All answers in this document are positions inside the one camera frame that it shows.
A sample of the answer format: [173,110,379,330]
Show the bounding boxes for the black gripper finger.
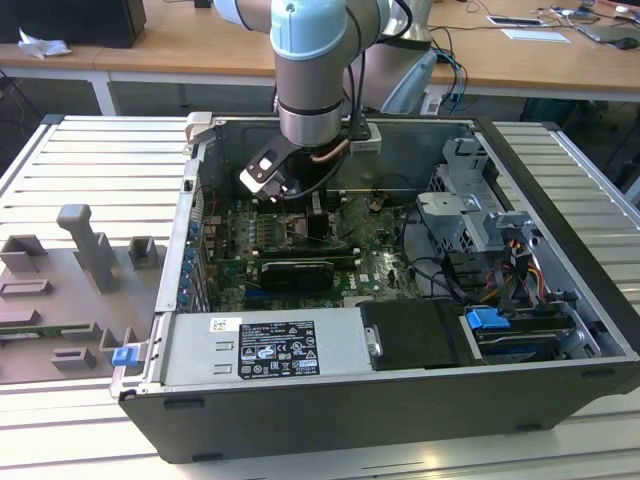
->
[306,195,330,243]

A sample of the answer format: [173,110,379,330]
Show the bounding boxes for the metal socket cover frame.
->
[287,213,349,249]

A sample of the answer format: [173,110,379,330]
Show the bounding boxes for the black RAM slot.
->
[254,253,362,261]
[254,243,362,251]
[254,258,362,267]
[254,248,362,256]

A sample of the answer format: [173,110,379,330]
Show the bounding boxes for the black graphics card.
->
[258,258,336,295]

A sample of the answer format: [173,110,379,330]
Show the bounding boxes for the green motherboard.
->
[197,192,417,311]

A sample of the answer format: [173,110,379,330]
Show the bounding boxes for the silver perforated drive cage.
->
[415,137,542,254]

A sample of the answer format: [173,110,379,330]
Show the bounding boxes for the long wooden desk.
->
[94,0,640,119]

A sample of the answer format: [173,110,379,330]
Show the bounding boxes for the silver power supply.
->
[144,305,384,389]

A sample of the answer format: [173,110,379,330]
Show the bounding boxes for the hard disk in blue carrier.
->
[463,307,581,364]

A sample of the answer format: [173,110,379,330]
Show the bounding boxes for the black open PC case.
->
[110,113,640,464]

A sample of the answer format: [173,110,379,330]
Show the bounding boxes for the grey parts rack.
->
[0,202,170,386]

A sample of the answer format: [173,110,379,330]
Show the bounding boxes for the white paper sheet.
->
[501,27,570,45]

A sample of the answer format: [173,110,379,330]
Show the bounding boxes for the black computer case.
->
[0,0,147,50]

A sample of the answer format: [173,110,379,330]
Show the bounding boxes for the small wooden desk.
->
[0,42,114,119]

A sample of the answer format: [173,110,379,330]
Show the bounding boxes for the crumpled white paper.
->
[17,27,72,61]

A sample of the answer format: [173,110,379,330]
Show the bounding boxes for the green RAM stick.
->
[0,324,96,341]

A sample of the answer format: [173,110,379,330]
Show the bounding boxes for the grey laptop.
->
[579,22,640,45]

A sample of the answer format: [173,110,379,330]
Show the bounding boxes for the copper coloured hose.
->
[308,138,352,165]

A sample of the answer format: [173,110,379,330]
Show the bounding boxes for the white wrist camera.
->
[238,133,302,204]

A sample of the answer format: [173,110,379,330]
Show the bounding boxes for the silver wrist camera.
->
[348,124,383,157]

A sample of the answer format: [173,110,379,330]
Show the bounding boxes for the dark data cable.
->
[399,204,469,306]
[407,255,474,304]

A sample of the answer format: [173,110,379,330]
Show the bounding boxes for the thin black wire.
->
[369,171,419,201]

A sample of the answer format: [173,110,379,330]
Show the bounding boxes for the red and black wire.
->
[197,184,221,224]

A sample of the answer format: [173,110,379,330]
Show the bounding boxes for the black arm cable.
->
[343,0,417,127]

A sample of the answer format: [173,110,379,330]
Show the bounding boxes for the grey case handle latch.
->
[183,111,217,147]

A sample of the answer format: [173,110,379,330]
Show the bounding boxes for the black plastic duct cover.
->
[359,299,474,372]

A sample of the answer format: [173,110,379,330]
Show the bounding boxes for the blue hanging cable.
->
[439,47,469,116]

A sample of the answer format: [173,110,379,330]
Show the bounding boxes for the black ribbon cable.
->
[491,258,517,314]

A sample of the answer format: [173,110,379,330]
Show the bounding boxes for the multicolour power wires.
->
[504,238,547,314]

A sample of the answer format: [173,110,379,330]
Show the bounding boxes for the phone with white frame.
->
[487,14,545,29]

